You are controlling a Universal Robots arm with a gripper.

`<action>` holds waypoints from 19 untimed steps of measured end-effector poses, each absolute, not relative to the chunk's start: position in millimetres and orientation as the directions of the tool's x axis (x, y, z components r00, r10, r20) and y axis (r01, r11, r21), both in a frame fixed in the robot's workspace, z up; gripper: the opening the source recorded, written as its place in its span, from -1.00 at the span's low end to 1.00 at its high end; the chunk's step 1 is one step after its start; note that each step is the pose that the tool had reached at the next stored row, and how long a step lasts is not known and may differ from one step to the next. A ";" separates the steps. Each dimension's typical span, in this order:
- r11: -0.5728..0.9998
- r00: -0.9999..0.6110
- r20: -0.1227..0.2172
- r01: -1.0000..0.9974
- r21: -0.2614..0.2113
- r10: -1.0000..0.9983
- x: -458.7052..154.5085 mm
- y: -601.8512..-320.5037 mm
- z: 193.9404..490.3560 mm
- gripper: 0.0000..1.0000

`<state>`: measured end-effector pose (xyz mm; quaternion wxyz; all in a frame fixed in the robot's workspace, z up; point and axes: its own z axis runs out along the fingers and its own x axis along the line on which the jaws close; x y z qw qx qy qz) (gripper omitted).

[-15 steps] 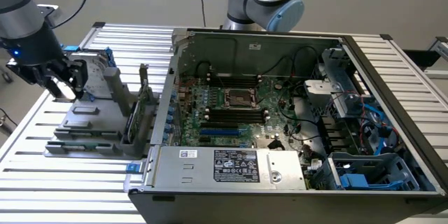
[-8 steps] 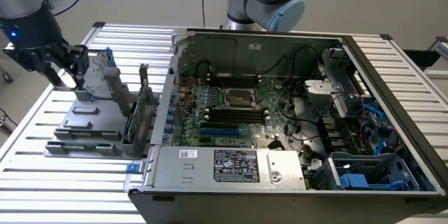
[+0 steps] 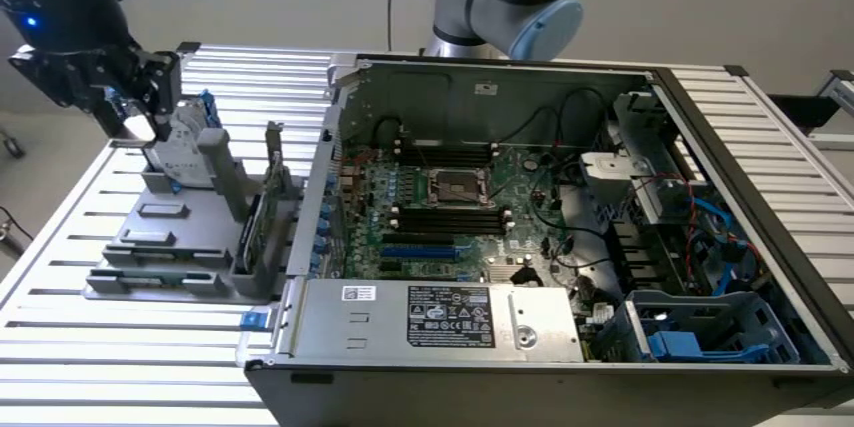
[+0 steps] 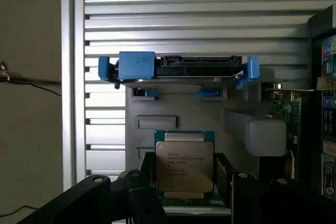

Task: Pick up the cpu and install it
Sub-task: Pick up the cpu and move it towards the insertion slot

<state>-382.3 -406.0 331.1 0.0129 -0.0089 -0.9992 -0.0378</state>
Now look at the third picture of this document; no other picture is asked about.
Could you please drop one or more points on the green graphics card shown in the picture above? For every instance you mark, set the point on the green graphics card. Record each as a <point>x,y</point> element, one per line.
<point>275,167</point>

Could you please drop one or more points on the round coin battery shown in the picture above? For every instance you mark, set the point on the round coin battery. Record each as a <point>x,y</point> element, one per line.
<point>531,164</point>

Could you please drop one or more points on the silver drive cage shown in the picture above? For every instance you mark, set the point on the silver drive cage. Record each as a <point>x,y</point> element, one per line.
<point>634,167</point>

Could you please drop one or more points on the silver chipset heatsink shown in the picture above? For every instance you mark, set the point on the silver chipset heatsink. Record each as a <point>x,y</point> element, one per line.
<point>510,272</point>

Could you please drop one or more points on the blue expansion slot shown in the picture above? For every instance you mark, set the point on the blue expansion slot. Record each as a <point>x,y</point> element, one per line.
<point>419,251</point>

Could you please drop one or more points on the black expansion slot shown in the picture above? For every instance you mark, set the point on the black expansion slot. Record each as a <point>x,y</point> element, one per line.
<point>417,239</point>

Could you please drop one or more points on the blue-grey disk bay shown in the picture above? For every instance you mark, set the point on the blue-grey disk bay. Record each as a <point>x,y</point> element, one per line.
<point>708,319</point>

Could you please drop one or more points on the upright green RAM stick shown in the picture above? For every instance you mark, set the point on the upright green RAM stick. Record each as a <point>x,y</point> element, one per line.
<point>250,237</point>

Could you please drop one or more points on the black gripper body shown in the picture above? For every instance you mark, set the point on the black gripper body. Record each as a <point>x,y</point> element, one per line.
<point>74,17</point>

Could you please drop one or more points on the grey parts rack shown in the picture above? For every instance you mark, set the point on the grey parts rack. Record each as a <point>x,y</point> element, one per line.
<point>194,227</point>

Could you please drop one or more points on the aluminium frame with black bracket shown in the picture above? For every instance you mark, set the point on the aluminium frame with black bracket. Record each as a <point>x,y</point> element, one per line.
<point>817,107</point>

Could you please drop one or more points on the green motherboard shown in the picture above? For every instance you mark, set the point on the green motherboard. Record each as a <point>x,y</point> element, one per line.
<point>527,227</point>

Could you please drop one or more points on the blue table clip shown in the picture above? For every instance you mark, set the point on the blue table clip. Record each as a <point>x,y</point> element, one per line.
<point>254,321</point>

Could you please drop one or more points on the black open PC case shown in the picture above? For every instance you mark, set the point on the black open PC case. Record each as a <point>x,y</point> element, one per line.
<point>534,387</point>

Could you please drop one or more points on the silver CPU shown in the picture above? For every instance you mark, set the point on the silver CPU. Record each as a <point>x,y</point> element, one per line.
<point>139,128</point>

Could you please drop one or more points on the black RAM slot bank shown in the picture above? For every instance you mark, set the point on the black RAM slot bank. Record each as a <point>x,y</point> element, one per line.
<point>450,219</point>
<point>449,151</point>

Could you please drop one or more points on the silver power supply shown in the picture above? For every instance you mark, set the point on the silver power supply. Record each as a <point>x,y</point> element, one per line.
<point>434,319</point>

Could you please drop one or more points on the CPU socket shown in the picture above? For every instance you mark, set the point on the CPU socket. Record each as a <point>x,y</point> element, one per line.
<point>457,187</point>

